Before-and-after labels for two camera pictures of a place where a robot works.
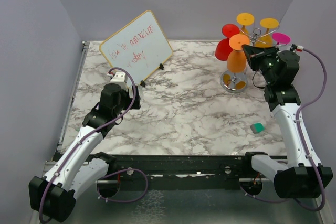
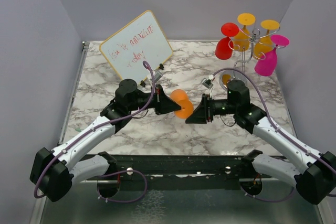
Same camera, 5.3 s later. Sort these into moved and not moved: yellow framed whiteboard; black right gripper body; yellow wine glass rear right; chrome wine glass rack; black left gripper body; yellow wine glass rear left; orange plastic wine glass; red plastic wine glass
Moved: black right gripper body; black left gripper body; orange plastic wine glass
Not moved: yellow framed whiteboard; yellow wine glass rear left; yellow wine glass rear right; chrome wine glass rack; red plastic wine glass
